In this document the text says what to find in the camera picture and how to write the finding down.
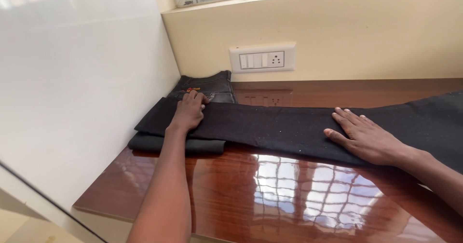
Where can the person's right hand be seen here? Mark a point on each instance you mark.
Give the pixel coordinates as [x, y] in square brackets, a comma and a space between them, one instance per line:
[369, 141]

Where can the person's left hand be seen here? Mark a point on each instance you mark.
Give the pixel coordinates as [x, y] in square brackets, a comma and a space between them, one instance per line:
[188, 113]

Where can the person's left fingers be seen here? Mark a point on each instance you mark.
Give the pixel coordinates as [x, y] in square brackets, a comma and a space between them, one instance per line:
[195, 97]

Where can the black trousers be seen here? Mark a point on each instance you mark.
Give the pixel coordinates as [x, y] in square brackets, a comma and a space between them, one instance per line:
[289, 131]

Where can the folded dark grey jeans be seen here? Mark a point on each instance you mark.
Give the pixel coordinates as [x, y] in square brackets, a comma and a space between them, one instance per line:
[208, 85]

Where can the folded black cloth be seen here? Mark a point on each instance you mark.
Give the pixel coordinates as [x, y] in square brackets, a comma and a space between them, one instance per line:
[173, 144]

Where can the white wall switch socket plate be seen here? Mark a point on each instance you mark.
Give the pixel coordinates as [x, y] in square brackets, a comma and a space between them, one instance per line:
[262, 58]

